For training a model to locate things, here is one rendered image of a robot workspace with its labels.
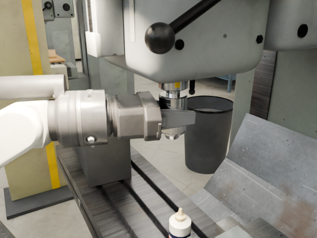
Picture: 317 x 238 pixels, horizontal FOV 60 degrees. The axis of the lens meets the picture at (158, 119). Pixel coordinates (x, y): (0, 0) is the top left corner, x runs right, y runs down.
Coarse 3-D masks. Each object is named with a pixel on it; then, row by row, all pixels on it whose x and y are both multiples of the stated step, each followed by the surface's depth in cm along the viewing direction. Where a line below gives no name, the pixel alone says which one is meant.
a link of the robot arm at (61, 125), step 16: (0, 80) 39; (16, 80) 39; (32, 80) 39; (48, 80) 40; (64, 80) 41; (0, 96) 39; (16, 96) 40; (32, 96) 40; (48, 96) 41; (64, 96) 40; (48, 112) 39; (64, 112) 39; (48, 128) 40; (64, 128) 39; (64, 144) 41
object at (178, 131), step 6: (186, 102) 45; (162, 108) 44; (168, 108) 43; (174, 108) 43; (180, 108) 44; (186, 108) 45; (162, 132) 46; (168, 132) 45; (174, 132) 45; (180, 132) 45
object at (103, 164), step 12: (108, 96) 86; (108, 144) 71; (120, 144) 72; (84, 156) 71; (96, 156) 70; (108, 156) 72; (120, 156) 73; (84, 168) 75; (96, 168) 72; (108, 168) 73; (120, 168) 75; (96, 180) 73; (108, 180) 74
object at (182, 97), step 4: (164, 92) 46; (180, 92) 46; (160, 96) 44; (164, 96) 44; (168, 96) 44; (172, 96) 44; (176, 96) 44; (180, 96) 44; (184, 96) 44; (160, 100) 44; (164, 100) 43; (168, 100) 43; (172, 100) 43; (176, 100) 43; (180, 100) 43; (184, 100) 44
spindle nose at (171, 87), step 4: (160, 84) 43; (164, 84) 42; (168, 84) 42; (172, 84) 42; (180, 84) 42; (184, 84) 43; (160, 88) 43; (164, 88) 43; (168, 88) 42; (172, 88) 42; (176, 88) 42; (180, 88) 42; (184, 88) 43
